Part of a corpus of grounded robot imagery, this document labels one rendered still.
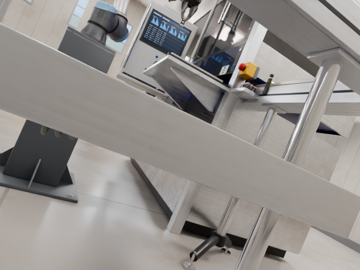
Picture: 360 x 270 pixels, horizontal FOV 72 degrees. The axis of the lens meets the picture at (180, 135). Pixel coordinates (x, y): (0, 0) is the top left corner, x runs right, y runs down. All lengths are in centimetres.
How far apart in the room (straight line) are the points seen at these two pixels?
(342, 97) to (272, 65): 66
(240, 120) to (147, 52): 121
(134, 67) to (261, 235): 191
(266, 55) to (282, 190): 109
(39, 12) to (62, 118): 866
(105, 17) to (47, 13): 761
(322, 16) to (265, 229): 50
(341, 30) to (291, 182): 36
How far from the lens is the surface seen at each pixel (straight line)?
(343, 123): 206
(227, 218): 133
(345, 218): 82
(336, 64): 74
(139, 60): 233
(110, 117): 45
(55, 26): 899
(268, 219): 67
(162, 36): 241
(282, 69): 167
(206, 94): 149
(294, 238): 200
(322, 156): 195
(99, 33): 147
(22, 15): 908
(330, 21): 67
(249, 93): 135
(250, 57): 154
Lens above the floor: 50
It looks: 1 degrees up
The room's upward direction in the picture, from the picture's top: 23 degrees clockwise
